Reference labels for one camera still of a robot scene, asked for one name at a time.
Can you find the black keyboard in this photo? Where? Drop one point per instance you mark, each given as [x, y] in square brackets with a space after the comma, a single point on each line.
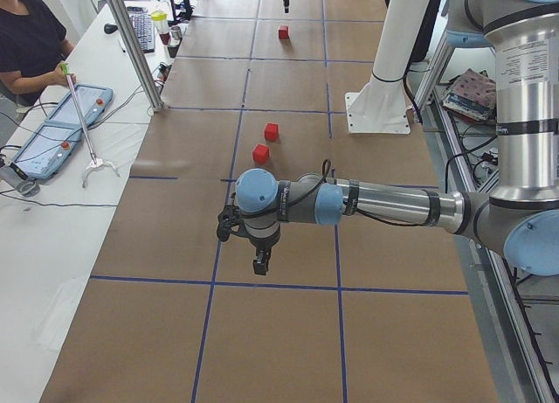
[144, 30]

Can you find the red block near left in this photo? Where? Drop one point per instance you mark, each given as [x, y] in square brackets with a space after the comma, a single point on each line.
[260, 153]

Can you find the teach pendant lower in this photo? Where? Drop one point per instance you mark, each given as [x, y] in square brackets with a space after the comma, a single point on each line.
[45, 152]

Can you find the stack of books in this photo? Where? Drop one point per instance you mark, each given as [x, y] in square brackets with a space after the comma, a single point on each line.
[472, 95]

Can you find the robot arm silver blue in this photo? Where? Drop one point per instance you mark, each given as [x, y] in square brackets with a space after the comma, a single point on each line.
[518, 219]

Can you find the metal cup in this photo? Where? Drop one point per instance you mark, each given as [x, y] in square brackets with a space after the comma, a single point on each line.
[176, 35]

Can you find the yellow lid cup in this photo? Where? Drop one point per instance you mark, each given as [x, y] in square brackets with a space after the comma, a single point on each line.
[159, 19]

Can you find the grey clamp device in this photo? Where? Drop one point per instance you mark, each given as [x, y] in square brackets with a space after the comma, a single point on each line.
[18, 179]

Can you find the red block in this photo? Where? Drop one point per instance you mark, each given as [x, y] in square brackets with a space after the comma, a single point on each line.
[271, 131]
[260, 153]

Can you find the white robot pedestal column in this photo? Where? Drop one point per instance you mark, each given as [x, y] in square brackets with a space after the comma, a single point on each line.
[380, 107]

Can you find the red block middle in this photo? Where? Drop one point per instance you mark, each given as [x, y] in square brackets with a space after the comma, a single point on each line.
[271, 131]

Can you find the red block carried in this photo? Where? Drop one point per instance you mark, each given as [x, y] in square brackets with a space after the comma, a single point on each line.
[283, 32]

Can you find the aluminium frame post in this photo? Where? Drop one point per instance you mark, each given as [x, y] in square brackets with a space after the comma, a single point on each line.
[135, 53]

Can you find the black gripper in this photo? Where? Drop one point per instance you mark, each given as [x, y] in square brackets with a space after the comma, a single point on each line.
[262, 246]

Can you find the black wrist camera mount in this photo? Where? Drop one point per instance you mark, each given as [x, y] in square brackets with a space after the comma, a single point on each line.
[230, 222]

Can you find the black computer mouse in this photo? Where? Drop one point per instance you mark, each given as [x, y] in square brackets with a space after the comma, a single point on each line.
[110, 28]

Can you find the reacher grabber tool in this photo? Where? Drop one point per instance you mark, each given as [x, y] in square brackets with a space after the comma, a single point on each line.
[96, 162]

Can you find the seated person dark shirt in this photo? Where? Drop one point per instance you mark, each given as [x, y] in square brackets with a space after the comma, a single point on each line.
[33, 47]

